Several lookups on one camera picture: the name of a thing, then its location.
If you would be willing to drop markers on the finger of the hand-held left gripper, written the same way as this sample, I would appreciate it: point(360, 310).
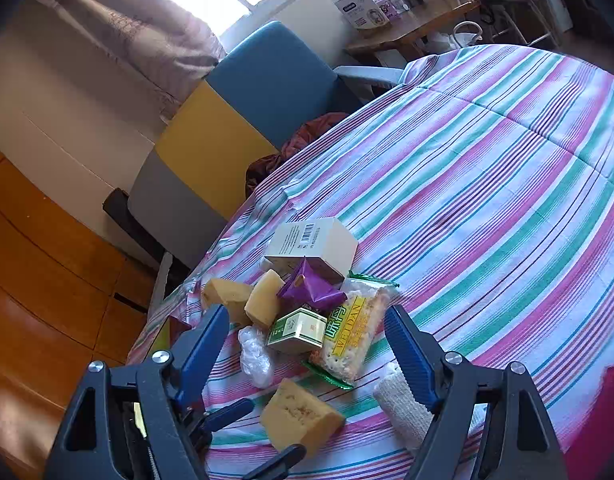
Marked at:
point(279, 462)
point(232, 414)

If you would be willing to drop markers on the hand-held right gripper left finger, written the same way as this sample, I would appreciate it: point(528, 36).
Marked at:
point(207, 347)

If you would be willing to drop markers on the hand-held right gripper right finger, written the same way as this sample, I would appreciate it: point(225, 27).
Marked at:
point(407, 355)

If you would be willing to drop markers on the maroon box with yellow inside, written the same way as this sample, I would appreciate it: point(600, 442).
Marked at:
point(162, 334)

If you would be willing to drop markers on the large yellow sponge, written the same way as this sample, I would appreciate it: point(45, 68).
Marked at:
point(297, 417)

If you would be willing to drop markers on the white cloth roll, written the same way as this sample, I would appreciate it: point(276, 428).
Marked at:
point(402, 410)

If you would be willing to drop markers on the crumpled clear plastic bag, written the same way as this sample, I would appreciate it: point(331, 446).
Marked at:
point(254, 357)

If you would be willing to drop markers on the cracker packet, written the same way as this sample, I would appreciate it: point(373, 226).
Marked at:
point(352, 340)

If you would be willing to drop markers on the small green white box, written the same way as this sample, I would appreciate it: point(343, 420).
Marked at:
point(297, 332)

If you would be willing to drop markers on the purple snack packet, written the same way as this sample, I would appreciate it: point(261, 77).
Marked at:
point(307, 287)

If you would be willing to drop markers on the white cardboard box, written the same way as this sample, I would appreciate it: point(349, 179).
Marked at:
point(312, 245)

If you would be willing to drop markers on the striped bedsheet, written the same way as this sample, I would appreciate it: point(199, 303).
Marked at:
point(487, 185)

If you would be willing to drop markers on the grey yellow blue chair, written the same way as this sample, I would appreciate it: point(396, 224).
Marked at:
point(227, 125)

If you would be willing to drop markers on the maroon cloth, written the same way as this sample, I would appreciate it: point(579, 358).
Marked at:
point(307, 135)

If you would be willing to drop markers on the grey chair armrest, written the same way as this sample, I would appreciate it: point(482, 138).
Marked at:
point(372, 75)

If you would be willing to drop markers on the wooden desk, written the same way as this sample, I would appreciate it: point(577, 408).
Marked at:
point(402, 30)

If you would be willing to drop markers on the pink curtain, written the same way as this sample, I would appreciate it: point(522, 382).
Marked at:
point(137, 25)

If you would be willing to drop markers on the small purple box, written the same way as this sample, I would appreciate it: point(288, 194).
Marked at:
point(388, 10)

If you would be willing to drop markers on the white printed box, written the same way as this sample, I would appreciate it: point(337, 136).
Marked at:
point(359, 10)

